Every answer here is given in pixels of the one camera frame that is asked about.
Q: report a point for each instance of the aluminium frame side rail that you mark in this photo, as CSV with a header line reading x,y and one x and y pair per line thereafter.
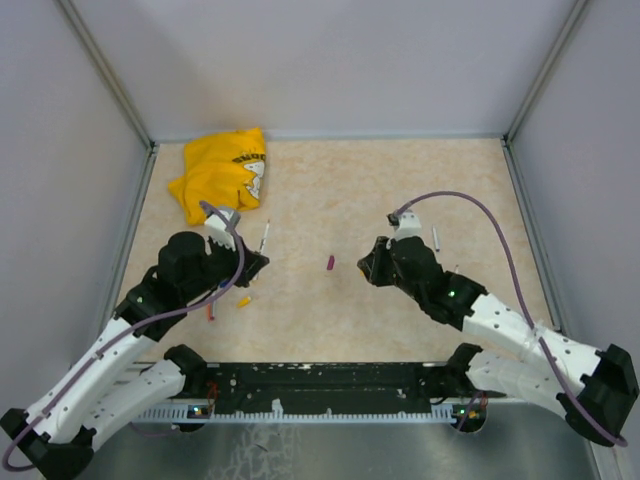
x,y
539,252

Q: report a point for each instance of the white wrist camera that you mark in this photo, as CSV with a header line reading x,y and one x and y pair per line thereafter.
x,y
216,226
405,225

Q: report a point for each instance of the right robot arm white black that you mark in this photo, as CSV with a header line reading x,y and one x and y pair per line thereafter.
x,y
593,390

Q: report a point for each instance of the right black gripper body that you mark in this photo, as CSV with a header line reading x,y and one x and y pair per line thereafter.
x,y
385,272

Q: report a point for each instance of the white pen right side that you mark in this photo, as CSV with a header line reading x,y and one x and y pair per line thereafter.
x,y
436,239

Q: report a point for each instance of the yellow folded shirt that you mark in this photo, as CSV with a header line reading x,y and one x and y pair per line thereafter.
x,y
222,169

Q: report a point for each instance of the white pen yellow tip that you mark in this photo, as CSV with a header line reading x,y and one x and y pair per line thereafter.
x,y
264,237

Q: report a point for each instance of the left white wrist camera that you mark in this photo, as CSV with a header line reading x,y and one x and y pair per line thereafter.
x,y
216,226

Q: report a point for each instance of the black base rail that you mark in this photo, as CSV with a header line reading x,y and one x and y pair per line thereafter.
x,y
317,388

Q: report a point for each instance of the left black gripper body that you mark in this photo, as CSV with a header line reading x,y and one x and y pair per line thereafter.
x,y
220,266

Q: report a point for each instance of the yellow pen cap left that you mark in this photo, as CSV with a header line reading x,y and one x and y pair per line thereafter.
x,y
244,302

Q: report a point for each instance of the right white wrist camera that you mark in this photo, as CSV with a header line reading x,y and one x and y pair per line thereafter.
x,y
405,225

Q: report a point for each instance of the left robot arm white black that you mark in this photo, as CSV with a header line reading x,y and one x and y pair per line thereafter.
x,y
60,433

